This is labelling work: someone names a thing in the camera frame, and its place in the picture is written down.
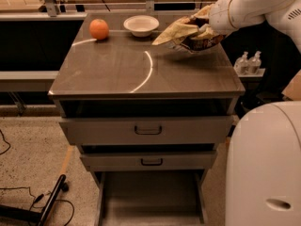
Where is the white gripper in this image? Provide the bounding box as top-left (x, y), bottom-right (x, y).
top-left (191, 0), bottom-right (238, 40)

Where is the brown chip bag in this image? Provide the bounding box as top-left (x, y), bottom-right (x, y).
top-left (152, 6), bottom-right (225, 53)

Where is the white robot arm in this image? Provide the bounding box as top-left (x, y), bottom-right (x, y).
top-left (209, 0), bottom-right (301, 226)

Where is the top grey drawer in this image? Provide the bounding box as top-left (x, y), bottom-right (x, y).
top-left (59, 116), bottom-right (232, 145)

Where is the grey drawer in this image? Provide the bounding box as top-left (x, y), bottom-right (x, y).
top-left (80, 152), bottom-right (216, 171)
top-left (59, 116), bottom-right (232, 145)

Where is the grey drawer cabinet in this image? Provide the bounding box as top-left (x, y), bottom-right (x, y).
top-left (47, 10), bottom-right (246, 226)

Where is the middle grey drawer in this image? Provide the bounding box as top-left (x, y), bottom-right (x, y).
top-left (80, 152), bottom-right (216, 171)

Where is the open bottom drawer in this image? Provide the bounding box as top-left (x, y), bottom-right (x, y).
top-left (94, 170), bottom-right (208, 226)

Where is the right clear sanitizer bottle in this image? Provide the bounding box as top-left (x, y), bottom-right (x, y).
top-left (247, 51), bottom-right (261, 74)

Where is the white bowl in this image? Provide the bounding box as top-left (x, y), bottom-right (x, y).
top-left (123, 15), bottom-right (159, 38)

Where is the orange fruit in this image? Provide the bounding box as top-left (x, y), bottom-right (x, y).
top-left (89, 19), bottom-right (109, 40)

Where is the black stand base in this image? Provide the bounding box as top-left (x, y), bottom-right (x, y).
top-left (0, 173), bottom-right (70, 226)

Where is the black top drawer handle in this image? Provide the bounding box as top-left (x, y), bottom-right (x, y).
top-left (134, 125), bottom-right (163, 136)

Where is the black drawer handle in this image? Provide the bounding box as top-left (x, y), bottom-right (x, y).
top-left (134, 125), bottom-right (163, 136)
top-left (140, 158), bottom-right (163, 167)

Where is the black middle drawer handle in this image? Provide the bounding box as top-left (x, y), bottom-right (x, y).
top-left (140, 158), bottom-right (163, 167)

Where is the grey bench rail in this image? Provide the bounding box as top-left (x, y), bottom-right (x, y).
top-left (0, 71), bottom-right (58, 92)

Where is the black floor cable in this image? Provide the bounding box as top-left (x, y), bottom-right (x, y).
top-left (0, 186), bottom-right (75, 226)

